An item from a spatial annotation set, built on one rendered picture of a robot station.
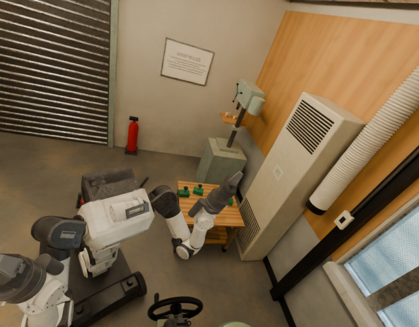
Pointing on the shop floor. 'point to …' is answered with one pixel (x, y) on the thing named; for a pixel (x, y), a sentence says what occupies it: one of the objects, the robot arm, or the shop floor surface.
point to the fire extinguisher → (132, 137)
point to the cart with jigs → (199, 191)
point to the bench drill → (221, 160)
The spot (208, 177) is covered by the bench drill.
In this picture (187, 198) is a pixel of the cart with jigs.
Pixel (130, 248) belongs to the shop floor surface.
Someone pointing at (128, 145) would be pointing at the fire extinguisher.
